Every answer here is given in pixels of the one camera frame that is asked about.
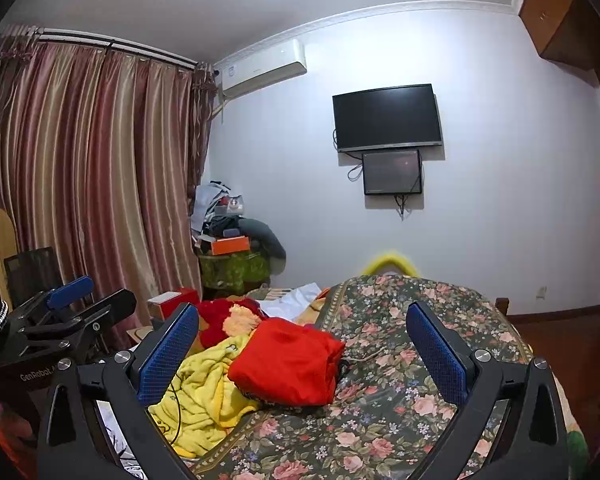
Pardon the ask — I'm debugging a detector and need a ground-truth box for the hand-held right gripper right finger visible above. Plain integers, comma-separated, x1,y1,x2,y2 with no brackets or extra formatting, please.
405,301,571,480

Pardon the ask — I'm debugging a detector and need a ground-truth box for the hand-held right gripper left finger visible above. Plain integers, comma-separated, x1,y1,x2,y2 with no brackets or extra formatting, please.
37,302,201,480

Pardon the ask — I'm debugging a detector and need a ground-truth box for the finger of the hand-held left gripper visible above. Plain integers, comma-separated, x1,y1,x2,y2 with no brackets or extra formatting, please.
24,288,138,357
11,276,94,328

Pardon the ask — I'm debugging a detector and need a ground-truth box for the red garment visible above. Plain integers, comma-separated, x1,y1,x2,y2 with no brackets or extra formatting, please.
227,320,347,407

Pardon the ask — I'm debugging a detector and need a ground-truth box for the black mesh chair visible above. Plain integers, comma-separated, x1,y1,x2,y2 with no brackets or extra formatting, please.
3,247,64,307

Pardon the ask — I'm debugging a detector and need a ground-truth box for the yellow fleece blanket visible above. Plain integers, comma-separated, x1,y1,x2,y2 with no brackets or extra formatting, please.
147,332,262,459

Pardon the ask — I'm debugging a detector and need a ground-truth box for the red box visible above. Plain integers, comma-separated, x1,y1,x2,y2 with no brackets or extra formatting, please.
147,287,201,322

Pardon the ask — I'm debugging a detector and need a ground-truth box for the red plush blanket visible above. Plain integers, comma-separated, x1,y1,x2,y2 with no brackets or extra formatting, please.
196,297,269,349

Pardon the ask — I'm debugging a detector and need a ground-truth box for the floral blanket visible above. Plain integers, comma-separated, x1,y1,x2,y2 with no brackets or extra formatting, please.
190,275,548,480

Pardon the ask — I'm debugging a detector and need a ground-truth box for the tan wooden board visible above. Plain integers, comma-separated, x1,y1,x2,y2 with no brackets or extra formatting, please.
0,197,22,311

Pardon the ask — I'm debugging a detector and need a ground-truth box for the yellow curved object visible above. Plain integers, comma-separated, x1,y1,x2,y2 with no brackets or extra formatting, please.
362,252,421,279

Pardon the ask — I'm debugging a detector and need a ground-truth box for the striped pink curtain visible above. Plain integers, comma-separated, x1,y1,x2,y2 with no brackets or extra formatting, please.
0,32,219,356

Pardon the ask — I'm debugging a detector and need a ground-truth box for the orange box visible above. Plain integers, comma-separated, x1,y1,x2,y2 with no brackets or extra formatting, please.
210,234,251,256

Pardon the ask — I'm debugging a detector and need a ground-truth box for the orange yellow cloth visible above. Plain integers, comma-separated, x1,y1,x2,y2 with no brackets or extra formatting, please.
294,287,342,332

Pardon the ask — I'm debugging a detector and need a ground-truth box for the white cloth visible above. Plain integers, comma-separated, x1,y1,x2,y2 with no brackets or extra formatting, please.
259,283,327,322

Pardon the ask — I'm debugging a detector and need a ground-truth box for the pile of white bags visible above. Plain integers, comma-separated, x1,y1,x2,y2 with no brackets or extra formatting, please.
189,179,247,237

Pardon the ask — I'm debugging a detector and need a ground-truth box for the grey pillow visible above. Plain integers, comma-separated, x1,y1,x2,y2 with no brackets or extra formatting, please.
239,217,287,277

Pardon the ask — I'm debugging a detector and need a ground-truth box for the curtain rod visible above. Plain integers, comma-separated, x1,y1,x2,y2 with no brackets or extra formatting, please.
0,27,204,69

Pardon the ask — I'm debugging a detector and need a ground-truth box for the white air conditioner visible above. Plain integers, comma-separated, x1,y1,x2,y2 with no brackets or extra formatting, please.
212,38,309,99

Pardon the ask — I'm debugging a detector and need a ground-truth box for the wooden wardrobe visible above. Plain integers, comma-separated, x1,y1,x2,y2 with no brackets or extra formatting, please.
517,0,600,77

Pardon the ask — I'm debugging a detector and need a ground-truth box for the thin black cable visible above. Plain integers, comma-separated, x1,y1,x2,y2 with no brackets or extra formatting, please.
166,384,184,449

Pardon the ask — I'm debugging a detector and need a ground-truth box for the white cable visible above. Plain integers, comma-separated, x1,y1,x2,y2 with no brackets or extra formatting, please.
339,341,399,364

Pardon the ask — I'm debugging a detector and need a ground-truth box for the small black wall monitor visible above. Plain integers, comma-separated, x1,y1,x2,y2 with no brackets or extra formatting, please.
362,148,424,196

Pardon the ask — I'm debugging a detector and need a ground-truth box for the black wall television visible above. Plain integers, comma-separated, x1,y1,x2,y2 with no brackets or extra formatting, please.
331,83,444,154

